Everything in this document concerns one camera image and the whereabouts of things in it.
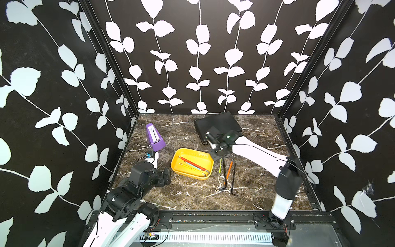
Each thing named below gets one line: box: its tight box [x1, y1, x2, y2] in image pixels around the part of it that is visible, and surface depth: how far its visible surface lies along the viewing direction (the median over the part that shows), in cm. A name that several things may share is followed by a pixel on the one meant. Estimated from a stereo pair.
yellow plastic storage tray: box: [170, 147, 214, 181], surface depth 95 cm
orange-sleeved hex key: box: [223, 161, 233, 185], surface depth 92 cm
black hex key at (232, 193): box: [230, 162, 239, 197], surface depth 89 cm
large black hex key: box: [219, 157, 227, 191], surface depth 87 cm
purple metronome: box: [146, 122, 167, 152], surface depth 96 cm
